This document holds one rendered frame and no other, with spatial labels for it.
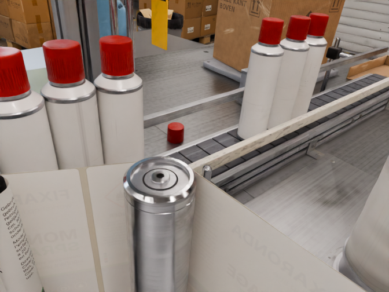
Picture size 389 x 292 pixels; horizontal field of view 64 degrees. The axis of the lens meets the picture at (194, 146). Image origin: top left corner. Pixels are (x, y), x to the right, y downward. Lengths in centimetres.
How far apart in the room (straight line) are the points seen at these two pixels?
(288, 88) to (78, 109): 37
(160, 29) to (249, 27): 61
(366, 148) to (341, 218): 33
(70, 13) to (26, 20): 334
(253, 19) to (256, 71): 45
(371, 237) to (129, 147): 26
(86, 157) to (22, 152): 6
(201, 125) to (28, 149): 46
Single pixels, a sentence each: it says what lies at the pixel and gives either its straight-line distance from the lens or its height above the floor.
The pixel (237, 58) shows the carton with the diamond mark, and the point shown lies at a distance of 101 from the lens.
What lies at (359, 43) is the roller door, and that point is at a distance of 479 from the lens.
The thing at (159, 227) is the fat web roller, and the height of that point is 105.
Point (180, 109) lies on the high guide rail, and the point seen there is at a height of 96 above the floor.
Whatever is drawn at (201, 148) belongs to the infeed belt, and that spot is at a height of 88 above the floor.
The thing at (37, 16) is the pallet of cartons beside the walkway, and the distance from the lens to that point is 383.
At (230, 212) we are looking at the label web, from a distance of 16.
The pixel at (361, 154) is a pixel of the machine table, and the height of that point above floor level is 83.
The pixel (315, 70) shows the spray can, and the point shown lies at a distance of 62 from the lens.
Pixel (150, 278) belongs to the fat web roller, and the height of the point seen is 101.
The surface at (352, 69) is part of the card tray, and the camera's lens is 120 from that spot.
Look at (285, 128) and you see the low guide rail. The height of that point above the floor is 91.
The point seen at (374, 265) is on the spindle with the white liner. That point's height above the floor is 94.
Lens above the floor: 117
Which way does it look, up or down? 33 degrees down
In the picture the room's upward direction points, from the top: 5 degrees clockwise
